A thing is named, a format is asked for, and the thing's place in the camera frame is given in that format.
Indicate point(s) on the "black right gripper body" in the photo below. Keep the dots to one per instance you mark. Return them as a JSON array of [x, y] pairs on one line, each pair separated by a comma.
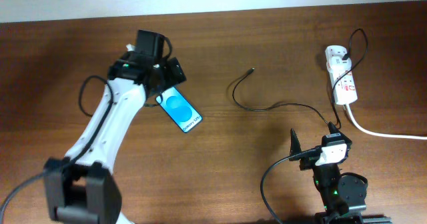
[[307, 160]]

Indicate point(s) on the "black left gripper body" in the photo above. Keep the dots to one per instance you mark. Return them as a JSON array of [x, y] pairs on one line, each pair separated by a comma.
[[162, 66]]

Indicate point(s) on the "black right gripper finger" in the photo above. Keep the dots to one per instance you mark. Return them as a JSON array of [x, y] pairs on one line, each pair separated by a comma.
[[332, 128], [295, 147]]

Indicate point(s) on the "blue Galaxy smartphone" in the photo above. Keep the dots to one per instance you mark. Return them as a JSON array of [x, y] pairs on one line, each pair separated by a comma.
[[181, 112]]

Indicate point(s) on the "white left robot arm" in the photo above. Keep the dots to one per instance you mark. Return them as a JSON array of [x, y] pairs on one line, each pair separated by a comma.
[[80, 187]]

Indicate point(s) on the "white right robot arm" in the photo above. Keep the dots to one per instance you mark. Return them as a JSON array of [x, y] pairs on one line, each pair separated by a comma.
[[343, 194]]

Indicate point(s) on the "white USB charger adapter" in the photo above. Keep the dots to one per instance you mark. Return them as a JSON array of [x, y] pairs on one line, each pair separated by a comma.
[[337, 64]]

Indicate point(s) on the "white power strip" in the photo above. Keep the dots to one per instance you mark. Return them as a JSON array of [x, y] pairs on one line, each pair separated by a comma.
[[344, 85]]

